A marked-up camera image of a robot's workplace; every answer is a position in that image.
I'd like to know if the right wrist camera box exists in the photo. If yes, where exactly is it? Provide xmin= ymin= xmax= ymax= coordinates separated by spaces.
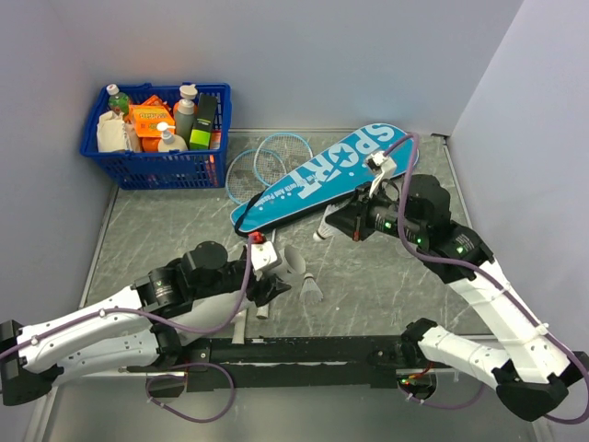
xmin=364 ymin=151 xmax=397 ymax=185

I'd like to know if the black and green box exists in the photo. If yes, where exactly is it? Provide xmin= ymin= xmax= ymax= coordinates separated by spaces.
xmin=189 ymin=93 xmax=218 ymax=150

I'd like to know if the beige cloth bag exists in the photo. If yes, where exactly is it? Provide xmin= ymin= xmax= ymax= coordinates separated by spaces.
xmin=97 ymin=110 xmax=141 ymax=153

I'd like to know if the orange round item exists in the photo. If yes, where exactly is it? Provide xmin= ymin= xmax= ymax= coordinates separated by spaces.
xmin=141 ymin=137 xmax=160 ymax=153

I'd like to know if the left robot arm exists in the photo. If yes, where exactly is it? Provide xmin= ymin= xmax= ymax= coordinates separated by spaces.
xmin=1 ymin=240 xmax=306 ymax=406

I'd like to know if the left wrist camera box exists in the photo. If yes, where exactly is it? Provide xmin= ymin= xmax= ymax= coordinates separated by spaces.
xmin=249 ymin=232 xmax=281 ymax=279

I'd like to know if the small white pump bottle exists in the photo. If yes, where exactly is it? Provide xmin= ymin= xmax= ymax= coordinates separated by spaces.
xmin=156 ymin=122 xmax=188 ymax=153

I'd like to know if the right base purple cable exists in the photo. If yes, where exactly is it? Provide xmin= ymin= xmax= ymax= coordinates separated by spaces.
xmin=398 ymin=363 xmax=487 ymax=410

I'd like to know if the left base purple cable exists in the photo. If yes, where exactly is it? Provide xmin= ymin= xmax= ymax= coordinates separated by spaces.
xmin=144 ymin=361 xmax=237 ymax=423

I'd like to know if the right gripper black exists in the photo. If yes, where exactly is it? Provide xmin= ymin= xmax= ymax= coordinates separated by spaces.
xmin=325 ymin=180 xmax=426 ymax=244

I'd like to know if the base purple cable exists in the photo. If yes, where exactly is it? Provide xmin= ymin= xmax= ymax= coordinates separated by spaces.
xmin=398 ymin=363 xmax=487 ymax=410
xmin=144 ymin=361 xmax=237 ymax=423

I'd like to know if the white shuttlecock on table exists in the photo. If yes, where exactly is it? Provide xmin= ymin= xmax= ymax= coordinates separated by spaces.
xmin=299 ymin=273 xmax=323 ymax=304

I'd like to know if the blue racket behind cover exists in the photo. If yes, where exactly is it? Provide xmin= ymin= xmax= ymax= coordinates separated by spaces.
xmin=253 ymin=133 xmax=313 ymax=187

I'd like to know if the grey bottle white pump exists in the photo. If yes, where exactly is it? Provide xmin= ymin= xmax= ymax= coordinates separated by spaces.
xmin=173 ymin=84 xmax=198 ymax=145

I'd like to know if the green bottle white cap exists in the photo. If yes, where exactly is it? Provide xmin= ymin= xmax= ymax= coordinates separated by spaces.
xmin=106 ymin=84 xmax=132 ymax=116

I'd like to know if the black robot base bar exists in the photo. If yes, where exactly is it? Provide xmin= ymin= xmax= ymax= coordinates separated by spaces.
xmin=126 ymin=335 xmax=456 ymax=393

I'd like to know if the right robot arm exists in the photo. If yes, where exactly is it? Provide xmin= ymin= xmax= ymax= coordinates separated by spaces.
xmin=326 ymin=174 xmax=588 ymax=422

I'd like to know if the white shuttlecock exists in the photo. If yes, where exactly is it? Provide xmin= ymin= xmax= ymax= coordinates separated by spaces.
xmin=299 ymin=273 xmax=323 ymax=304
xmin=313 ymin=204 xmax=341 ymax=242

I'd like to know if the white shuttlecock tube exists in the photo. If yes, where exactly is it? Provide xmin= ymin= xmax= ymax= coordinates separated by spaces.
xmin=174 ymin=245 xmax=306 ymax=346

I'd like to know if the blue SPORT racket cover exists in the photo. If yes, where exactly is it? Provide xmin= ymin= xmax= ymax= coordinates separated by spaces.
xmin=230 ymin=123 xmax=406 ymax=236

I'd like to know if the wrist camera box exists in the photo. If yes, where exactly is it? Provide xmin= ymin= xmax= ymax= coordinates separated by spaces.
xmin=364 ymin=151 xmax=397 ymax=185
xmin=249 ymin=232 xmax=281 ymax=279

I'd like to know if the blue racket near basket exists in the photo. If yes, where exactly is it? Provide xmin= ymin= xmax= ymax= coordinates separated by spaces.
xmin=225 ymin=149 xmax=286 ymax=204

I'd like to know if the orange snack box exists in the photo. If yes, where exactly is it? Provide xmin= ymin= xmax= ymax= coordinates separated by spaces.
xmin=129 ymin=105 xmax=175 ymax=138

